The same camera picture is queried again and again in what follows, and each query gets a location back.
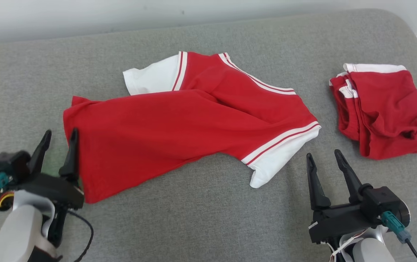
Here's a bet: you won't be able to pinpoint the thin black cable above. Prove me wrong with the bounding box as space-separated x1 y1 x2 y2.
66 209 94 262
405 238 417 262

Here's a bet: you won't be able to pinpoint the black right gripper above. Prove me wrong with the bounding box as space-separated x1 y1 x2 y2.
306 149 384 244

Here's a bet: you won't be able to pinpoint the red shorts with white trim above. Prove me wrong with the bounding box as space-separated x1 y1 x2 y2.
329 63 417 161

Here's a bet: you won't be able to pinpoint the red jersey with white sleeves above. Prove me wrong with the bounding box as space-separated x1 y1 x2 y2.
63 51 322 205

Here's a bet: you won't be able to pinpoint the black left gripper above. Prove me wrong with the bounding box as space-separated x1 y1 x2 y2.
19 127 85 210

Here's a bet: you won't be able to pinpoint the grey fabric panel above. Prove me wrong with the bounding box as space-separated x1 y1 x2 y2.
0 8 417 262

